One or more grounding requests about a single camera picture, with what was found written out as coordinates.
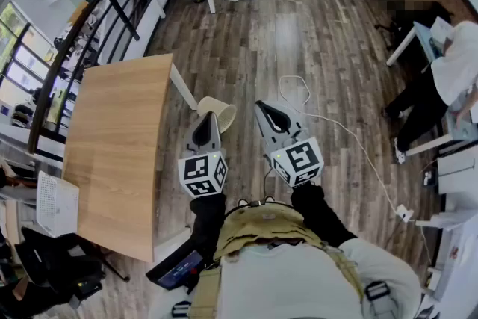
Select white work table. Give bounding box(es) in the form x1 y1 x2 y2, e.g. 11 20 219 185
404 93 478 158

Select person's white shirt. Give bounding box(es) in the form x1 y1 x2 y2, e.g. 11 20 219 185
215 238 423 319

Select black tablet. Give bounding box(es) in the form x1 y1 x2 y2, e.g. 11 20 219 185
145 235 205 291

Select person's khaki trousers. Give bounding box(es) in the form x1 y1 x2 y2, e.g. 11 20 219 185
214 202 324 261

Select black office chair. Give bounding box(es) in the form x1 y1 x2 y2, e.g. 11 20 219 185
13 226 131 309

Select white plastic mesh basket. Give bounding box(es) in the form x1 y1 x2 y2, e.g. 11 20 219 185
35 170 81 238

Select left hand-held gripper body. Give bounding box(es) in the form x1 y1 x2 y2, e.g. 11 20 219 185
178 137 229 199

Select wooden table with white legs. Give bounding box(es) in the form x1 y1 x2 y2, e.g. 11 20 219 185
60 52 199 264

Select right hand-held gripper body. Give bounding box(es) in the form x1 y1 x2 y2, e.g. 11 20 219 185
262 124 325 188

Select black metal railing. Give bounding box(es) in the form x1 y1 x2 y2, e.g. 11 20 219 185
27 0 167 155

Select person's right forearm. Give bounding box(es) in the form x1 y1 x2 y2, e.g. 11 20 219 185
290 182 359 248

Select person's left forearm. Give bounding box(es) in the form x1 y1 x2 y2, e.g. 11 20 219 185
190 191 228 267

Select white power plug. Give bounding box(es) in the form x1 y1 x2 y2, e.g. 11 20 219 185
395 203 415 224

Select white side table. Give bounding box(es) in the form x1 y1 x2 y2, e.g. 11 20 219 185
385 21 451 67

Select white cabinet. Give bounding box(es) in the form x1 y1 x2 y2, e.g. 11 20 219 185
435 152 478 201

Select white cable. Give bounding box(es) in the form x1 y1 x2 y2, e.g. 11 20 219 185
279 75 406 216

